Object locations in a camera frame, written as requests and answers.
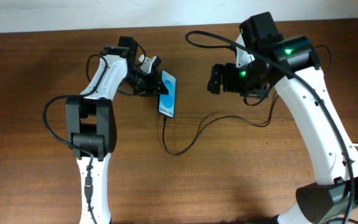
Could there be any black charging cable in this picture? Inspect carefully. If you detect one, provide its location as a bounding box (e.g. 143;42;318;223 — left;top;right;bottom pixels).
162;44;333;157

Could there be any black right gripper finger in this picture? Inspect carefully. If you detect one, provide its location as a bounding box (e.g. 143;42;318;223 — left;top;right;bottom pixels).
211;63;226;78
207;73;223;95

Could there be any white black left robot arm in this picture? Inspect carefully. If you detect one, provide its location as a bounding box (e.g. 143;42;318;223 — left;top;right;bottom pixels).
65;36;168;223

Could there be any blue Galaxy smartphone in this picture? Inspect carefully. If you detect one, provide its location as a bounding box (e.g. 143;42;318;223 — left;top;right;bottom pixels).
158;71;177;118

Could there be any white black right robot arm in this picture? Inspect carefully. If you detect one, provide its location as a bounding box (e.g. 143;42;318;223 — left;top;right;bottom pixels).
207;12;358;223

